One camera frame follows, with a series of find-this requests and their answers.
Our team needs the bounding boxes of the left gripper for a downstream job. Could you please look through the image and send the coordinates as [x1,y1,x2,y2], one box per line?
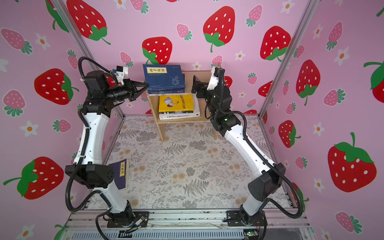
[104,83,148,107]

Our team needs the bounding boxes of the blue book with figure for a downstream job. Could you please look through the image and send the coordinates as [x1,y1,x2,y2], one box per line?
[143,64,183,83]

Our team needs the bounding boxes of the white hardcover book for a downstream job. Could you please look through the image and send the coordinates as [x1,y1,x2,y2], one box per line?
[158,94,200,120]

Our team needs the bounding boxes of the yellow cartoon cover book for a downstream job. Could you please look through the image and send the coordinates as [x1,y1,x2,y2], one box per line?
[159,94,195,114]

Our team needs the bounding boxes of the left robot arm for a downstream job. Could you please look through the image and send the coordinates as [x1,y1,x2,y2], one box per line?
[65,71,149,227]

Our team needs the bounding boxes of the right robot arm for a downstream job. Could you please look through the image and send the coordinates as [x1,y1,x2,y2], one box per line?
[192,76,286,226]

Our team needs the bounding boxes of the wooden two-tier shelf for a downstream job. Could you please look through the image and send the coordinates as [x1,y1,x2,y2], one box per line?
[146,71,212,142]

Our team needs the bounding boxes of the dark purple book left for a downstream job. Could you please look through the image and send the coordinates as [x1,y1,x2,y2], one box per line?
[109,159,129,190]

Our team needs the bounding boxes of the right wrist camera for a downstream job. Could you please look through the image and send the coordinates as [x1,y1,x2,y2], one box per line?
[207,67,220,91]

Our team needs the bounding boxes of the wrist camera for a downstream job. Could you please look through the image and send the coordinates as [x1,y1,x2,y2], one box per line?
[207,67,220,91]
[112,66,129,85]

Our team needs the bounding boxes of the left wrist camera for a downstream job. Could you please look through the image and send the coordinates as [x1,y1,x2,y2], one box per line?
[112,66,129,85]

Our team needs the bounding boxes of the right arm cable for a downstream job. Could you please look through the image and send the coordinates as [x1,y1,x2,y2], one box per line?
[203,67,304,219]

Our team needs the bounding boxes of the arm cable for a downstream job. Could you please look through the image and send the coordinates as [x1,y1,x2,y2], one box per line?
[64,56,121,240]
[203,67,304,219]

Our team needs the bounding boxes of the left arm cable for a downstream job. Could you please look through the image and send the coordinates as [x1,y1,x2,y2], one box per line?
[64,56,121,240]

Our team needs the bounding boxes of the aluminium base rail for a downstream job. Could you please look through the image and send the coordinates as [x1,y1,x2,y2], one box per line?
[61,208,316,240]

